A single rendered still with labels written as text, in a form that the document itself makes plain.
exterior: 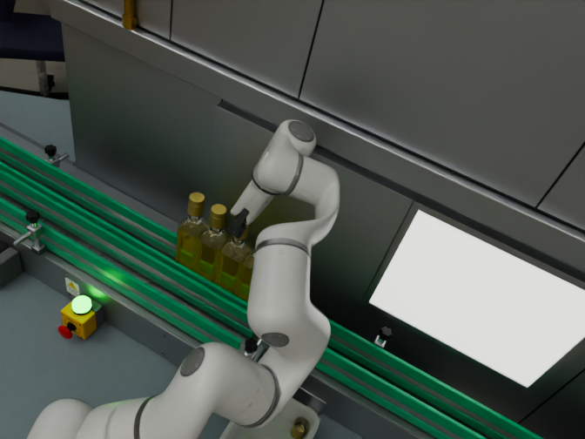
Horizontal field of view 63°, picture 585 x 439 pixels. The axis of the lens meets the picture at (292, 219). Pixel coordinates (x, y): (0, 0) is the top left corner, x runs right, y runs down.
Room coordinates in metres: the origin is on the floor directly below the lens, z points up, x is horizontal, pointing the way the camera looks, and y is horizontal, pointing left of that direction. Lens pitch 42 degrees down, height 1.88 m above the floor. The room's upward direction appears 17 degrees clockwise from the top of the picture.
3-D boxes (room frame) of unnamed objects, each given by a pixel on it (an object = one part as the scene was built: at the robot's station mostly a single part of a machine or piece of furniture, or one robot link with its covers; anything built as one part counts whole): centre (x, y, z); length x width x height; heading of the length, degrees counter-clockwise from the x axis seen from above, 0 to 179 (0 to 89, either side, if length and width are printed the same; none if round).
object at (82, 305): (0.64, 0.43, 0.84); 0.04 x 0.04 x 0.03
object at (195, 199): (0.78, 0.22, 1.14); 0.04 x 0.04 x 0.04
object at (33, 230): (0.70, 0.59, 0.94); 0.07 x 0.04 x 0.13; 164
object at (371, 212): (0.80, -0.21, 1.15); 0.90 x 0.03 x 0.34; 74
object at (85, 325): (0.64, 0.43, 0.79); 0.07 x 0.07 x 0.07; 74
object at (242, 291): (0.73, 0.05, 0.99); 0.06 x 0.06 x 0.21; 73
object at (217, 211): (0.76, 0.16, 1.14); 0.04 x 0.04 x 0.04
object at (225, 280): (0.75, 0.10, 0.99); 0.06 x 0.06 x 0.21; 75
